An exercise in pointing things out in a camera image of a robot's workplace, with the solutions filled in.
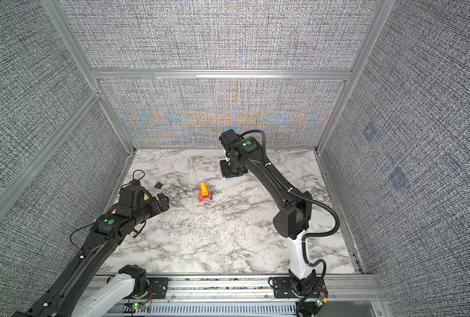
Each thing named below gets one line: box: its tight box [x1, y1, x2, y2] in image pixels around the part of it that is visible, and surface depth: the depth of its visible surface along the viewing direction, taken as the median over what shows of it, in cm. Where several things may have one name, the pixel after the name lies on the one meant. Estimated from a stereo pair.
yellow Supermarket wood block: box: [199, 182, 208, 197], surface depth 92 cm
